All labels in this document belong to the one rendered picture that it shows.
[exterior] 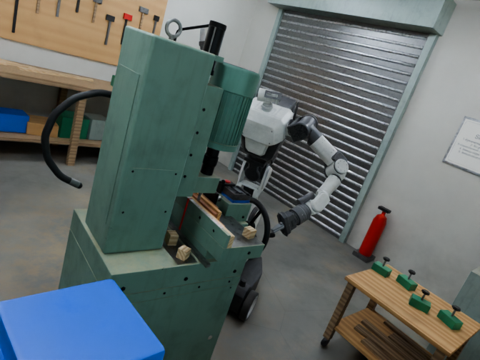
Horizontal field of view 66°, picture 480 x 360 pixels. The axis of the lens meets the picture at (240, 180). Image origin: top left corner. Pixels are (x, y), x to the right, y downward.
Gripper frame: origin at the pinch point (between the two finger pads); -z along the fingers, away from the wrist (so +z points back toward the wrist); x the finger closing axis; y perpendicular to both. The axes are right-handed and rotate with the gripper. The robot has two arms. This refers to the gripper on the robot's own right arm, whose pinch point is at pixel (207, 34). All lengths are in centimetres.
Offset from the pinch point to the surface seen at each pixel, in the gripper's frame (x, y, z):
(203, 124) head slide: 57, 34, 33
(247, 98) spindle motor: 60, 17, 25
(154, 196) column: 59, 55, 55
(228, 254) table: 71, 33, 79
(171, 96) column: 64, 49, 22
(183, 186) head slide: 54, 41, 56
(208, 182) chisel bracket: 49, 29, 58
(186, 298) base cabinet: 62, 46, 97
